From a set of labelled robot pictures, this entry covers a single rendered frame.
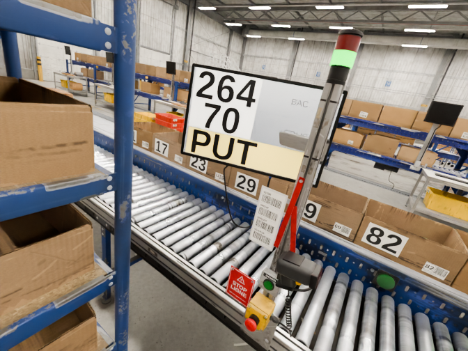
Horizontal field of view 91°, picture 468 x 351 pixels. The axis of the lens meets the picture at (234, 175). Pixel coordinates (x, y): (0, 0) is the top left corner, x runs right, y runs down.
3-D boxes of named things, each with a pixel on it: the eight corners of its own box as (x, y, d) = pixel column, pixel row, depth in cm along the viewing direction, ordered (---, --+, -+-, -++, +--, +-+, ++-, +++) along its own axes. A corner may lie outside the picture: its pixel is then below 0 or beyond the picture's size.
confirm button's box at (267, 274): (256, 287, 75) (261, 271, 73) (260, 281, 77) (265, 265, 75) (275, 299, 72) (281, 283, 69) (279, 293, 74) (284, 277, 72)
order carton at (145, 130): (122, 141, 209) (123, 122, 203) (150, 138, 233) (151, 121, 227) (151, 153, 191) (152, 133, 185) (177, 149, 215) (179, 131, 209)
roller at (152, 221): (136, 235, 121) (131, 228, 123) (202, 205, 163) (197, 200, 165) (138, 229, 119) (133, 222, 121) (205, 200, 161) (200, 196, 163)
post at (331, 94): (239, 329, 87) (307, 79, 56) (246, 320, 91) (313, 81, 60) (267, 352, 81) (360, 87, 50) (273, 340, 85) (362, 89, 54)
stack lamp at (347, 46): (327, 63, 53) (336, 33, 51) (331, 67, 57) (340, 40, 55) (350, 65, 51) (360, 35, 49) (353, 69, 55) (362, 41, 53)
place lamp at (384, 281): (374, 284, 107) (379, 272, 105) (374, 282, 108) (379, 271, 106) (391, 292, 104) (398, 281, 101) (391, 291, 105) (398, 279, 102)
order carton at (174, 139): (151, 153, 191) (152, 133, 185) (177, 149, 215) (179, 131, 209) (184, 168, 172) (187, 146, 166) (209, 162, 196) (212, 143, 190)
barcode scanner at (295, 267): (312, 308, 62) (318, 275, 59) (271, 287, 68) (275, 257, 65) (318, 292, 67) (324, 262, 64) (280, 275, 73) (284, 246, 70)
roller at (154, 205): (120, 223, 129) (117, 215, 129) (186, 197, 171) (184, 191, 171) (124, 221, 126) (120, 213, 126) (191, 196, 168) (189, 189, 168)
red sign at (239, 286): (225, 292, 86) (230, 265, 82) (226, 290, 87) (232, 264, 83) (262, 319, 79) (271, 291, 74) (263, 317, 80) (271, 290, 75)
